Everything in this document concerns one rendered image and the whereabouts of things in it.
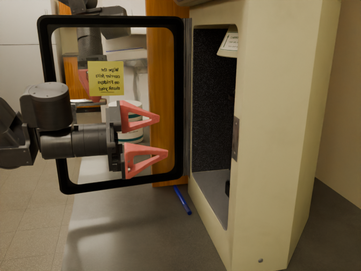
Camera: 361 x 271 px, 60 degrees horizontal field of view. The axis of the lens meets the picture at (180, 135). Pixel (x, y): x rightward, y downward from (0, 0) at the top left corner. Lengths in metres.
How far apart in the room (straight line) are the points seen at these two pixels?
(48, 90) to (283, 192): 0.41
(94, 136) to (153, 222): 0.30
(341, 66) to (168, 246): 0.65
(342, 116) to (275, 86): 0.50
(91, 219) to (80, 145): 0.29
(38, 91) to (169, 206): 0.44
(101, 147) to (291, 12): 0.35
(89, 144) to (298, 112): 0.34
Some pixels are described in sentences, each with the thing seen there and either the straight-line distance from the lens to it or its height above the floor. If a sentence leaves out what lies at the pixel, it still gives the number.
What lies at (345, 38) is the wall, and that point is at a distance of 0.97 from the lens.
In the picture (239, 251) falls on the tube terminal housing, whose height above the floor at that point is 1.00.
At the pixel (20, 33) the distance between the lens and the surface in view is 5.44.
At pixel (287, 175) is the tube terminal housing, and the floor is 1.14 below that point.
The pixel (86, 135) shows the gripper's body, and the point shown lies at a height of 1.20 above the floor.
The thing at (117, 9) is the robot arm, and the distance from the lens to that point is 0.80.
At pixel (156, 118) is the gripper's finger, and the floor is 1.20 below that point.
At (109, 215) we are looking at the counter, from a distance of 0.79.
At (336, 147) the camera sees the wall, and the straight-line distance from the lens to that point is 1.00.
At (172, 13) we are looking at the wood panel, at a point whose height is 1.40.
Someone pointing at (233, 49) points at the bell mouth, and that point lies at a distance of 0.56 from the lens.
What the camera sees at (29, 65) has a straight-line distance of 5.45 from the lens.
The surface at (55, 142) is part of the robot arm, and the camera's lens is 0.54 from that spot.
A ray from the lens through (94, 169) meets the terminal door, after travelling 0.77.
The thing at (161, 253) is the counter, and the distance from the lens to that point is 0.67.
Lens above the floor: 1.36
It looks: 19 degrees down
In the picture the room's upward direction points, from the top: straight up
